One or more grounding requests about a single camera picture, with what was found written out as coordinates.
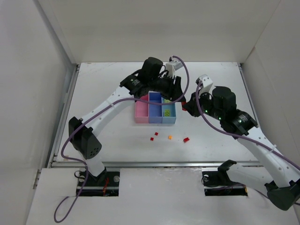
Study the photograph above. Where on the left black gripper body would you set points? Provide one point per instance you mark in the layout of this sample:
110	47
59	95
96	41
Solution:
175	86

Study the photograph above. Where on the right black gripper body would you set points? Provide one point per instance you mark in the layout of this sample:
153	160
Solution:
193	104

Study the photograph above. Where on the red orange lego stack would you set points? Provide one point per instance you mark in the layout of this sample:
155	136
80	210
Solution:
182	104

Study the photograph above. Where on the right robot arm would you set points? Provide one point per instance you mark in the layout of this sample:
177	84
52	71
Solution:
282	185

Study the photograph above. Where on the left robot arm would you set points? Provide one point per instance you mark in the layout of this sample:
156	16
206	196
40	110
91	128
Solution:
155	76

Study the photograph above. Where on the light blue container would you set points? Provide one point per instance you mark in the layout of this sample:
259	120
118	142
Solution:
172	118

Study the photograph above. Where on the pink container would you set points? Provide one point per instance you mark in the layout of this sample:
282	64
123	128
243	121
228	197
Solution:
141	112

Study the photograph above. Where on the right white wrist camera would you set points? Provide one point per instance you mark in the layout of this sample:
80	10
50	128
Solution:
205	84

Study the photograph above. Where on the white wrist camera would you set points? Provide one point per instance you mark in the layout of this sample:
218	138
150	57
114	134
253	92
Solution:
205	84
172	66

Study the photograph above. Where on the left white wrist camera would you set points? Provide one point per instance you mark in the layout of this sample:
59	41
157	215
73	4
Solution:
172	66

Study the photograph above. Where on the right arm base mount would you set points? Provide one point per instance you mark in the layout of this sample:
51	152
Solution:
217	183

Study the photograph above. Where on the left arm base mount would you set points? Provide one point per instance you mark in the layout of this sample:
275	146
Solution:
107	185

